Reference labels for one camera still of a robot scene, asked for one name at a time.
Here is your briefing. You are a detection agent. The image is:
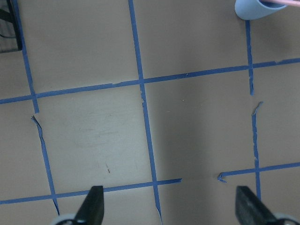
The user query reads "light blue plastic cup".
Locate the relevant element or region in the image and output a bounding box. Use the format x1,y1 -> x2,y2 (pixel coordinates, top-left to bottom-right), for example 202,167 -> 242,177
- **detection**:
234,0 -> 286,20

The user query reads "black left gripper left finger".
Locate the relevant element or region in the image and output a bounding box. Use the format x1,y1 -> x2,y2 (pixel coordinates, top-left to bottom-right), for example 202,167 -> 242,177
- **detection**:
74,186 -> 104,225

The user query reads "black wire mug rack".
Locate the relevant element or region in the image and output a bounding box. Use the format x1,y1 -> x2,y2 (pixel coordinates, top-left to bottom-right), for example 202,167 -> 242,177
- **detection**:
0,0 -> 23,53

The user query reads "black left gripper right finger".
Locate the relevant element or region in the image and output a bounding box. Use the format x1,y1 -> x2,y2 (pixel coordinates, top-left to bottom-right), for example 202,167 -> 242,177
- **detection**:
235,186 -> 281,225

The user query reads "pink chopstick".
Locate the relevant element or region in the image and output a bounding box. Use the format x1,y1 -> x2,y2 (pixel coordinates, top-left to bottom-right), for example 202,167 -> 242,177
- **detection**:
265,0 -> 300,7

